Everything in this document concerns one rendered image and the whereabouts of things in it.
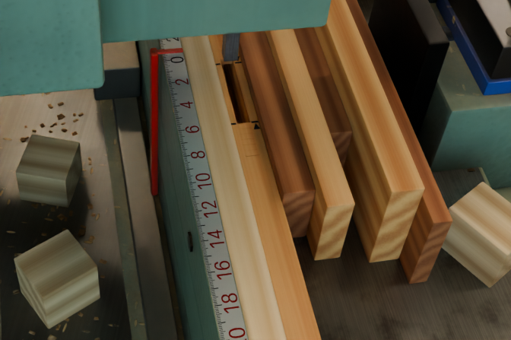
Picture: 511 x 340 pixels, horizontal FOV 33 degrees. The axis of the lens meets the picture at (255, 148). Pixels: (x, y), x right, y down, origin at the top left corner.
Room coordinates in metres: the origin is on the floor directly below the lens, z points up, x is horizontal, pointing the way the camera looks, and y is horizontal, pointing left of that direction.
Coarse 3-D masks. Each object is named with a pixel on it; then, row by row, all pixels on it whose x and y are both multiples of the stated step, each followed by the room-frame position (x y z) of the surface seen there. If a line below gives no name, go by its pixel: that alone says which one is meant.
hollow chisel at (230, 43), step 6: (228, 36) 0.41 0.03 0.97; (234, 36) 0.42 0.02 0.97; (228, 42) 0.41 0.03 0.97; (234, 42) 0.42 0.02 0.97; (222, 48) 0.42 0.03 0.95; (228, 48) 0.41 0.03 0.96; (234, 48) 0.42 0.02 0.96; (222, 54) 0.42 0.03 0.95; (228, 54) 0.41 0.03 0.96; (234, 54) 0.42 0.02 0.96; (228, 60) 0.41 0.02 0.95; (234, 60) 0.42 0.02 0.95
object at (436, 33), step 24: (384, 0) 0.47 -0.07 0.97; (408, 0) 0.44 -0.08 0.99; (384, 24) 0.46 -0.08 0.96; (408, 24) 0.43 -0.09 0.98; (432, 24) 0.42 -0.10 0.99; (384, 48) 0.46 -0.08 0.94; (408, 48) 0.43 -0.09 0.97; (432, 48) 0.41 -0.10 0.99; (408, 72) 0.42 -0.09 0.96; (432, 72) 0.41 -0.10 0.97; (408, 96) 0.41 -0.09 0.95
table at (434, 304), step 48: (144, 48) 0.49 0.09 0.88; (192, 288) 0.28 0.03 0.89; (336, 288) 0.28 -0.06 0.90; (384, 288) 0.29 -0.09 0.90; (432, 288) 0.29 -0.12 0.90; (480, 288) 0.30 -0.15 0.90; (192, 336) 0.27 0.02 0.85; (336, 336) 0.25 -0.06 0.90; (384, 336) 0.26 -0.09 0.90; (432, 336) 0.26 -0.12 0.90; (480, 336) 0.27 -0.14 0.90
